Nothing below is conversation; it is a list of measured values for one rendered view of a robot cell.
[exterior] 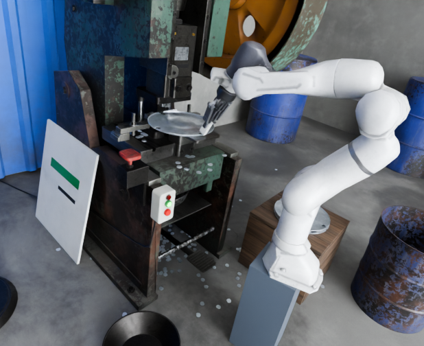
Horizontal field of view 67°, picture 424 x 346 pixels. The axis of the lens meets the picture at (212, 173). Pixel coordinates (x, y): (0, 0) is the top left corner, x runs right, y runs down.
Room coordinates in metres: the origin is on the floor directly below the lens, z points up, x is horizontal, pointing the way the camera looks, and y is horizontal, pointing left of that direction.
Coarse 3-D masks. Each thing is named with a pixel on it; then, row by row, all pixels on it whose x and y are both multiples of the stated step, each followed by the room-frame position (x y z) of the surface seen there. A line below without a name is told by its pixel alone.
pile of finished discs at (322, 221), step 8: (280, 200) 1.51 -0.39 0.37; (280, 208) 1.43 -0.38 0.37; (320, 208) 1.50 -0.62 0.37; (320, 216) 1.42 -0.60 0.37; (328, 216) 1.43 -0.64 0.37; (312, 224) 1.33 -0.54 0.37; (320, 224) 1.34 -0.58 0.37; (328, 224) 1.36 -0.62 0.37; (312, 232) 1.29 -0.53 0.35; (320, 232) 1.30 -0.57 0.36
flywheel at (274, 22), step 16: (240, 0) 1.64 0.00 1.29; (256, 0) 1.62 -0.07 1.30; (272, 0) 1.56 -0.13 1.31; (288, 0) 1.47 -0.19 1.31; (240, 16) 1.66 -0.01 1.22; (256, 16) 1.60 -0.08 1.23; (272, 16) 1.55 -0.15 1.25; (288, 16) 1.46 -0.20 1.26; (240, 32) 1.66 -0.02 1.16; (256, 32) 1.59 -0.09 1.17; (272, 32) 1.50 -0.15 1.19; (288, 32) 1.47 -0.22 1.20; (224, 48) 1.70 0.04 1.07; (272, 48) 1.49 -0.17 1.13; (208, 64) 1.72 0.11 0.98; (224, 64) 1.65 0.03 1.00
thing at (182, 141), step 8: (176, 136) 1.28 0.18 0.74; (200, 136) 1.23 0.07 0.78; (208, 136) 1.24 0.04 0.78; (216, 136) 1.26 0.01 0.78; (176, 144) 1.27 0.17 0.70; (184, 144) 1.29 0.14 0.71; (192, 144) 1.33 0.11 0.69; (176, 152) 1.27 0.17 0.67; (184, 152) 1.29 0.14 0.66; (192, 152) 1.33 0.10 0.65
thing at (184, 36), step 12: (180, 24) 1.38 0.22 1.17; (180, 36) 1.35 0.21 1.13; (192, 36) 1.40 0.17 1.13; (180, 48) 1.35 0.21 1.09; (192, 48) 1.41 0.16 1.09; (180, 60) 1.36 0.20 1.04; (192, 60) 1.41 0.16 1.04; (156, 72) 1.34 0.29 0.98; (180, 72) 1.37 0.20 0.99; (156, 84) 1.34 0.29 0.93; (168, 84) 1.32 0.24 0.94; (180, 84) 1.33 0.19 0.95; (168, 96) 1.32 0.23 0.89; (180, 96) 1.34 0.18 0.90
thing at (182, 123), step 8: (168, 112) 1.45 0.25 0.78; (176, 112) 1.47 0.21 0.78; (184, 112) 1.48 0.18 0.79; (152, 120) 1.31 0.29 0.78; (160, 120) 1.33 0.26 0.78; (168, 120) 1.33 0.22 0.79; (176, 120) 1.34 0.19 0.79; (184, 120) 1.36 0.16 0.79; (192, 120) 1.39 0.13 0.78; (200, 120) 1.41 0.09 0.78; (160, 128) 1.23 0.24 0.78; (168, 128) 1.25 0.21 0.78; (176, 128) 1.26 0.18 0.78; (184, 128) 1.27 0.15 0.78; (192, 128) 1.29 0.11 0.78; (184, 136) 1.19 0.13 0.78; (192, 136) 1.21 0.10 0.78
